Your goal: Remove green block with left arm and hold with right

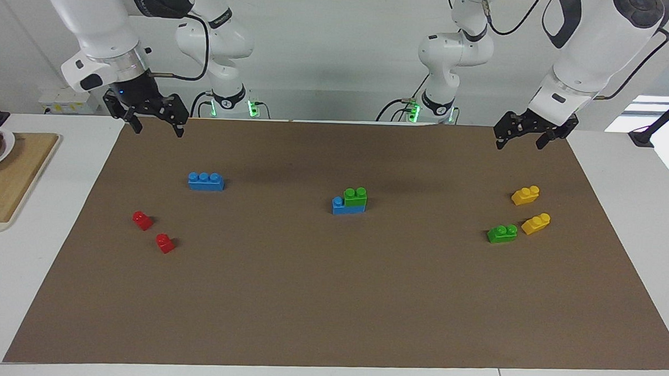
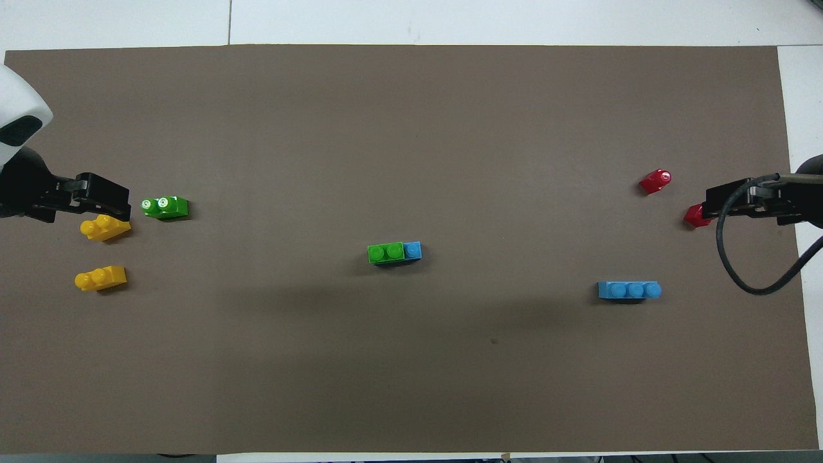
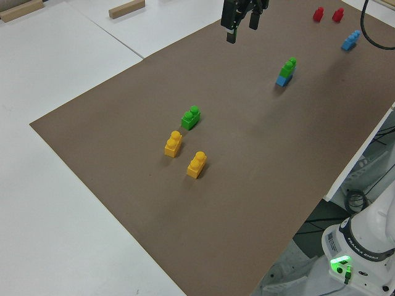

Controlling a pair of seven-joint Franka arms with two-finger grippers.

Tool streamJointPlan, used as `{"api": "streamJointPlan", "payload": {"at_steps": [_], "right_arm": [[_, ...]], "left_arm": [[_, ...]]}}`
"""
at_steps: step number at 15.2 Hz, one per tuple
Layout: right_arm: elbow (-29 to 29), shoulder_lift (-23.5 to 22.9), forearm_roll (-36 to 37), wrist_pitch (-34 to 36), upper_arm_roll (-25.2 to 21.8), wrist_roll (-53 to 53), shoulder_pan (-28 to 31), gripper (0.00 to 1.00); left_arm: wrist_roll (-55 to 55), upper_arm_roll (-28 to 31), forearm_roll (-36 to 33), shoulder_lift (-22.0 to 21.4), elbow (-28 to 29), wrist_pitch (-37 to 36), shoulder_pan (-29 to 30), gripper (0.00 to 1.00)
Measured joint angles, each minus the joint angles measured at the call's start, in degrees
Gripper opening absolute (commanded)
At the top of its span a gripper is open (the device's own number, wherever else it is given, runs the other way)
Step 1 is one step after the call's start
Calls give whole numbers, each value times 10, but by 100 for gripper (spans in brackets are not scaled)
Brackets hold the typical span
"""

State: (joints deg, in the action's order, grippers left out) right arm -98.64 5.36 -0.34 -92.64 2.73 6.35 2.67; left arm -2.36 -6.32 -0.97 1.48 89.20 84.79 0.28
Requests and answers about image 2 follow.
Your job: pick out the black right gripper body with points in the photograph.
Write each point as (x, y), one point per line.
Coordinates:
(800, 199)

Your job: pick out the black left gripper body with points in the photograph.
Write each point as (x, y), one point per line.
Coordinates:
(26, 186)

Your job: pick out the plain green two-stud block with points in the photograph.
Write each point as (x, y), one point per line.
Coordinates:
(386, 253)

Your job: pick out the blue three-stud block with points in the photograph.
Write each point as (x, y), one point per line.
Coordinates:
(413, 250)
(629, 290)

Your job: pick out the yellow two-stud block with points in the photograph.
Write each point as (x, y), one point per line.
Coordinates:
(106, 228)
(101, 278)

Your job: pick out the red single-stud block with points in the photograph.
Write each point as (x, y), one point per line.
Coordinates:
(693, 217)
(656, 181)

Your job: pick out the green block with white-marked studs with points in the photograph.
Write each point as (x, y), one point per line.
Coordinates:
(166, 206)

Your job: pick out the brown paper mat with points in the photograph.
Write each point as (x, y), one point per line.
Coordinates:
(411, 360)

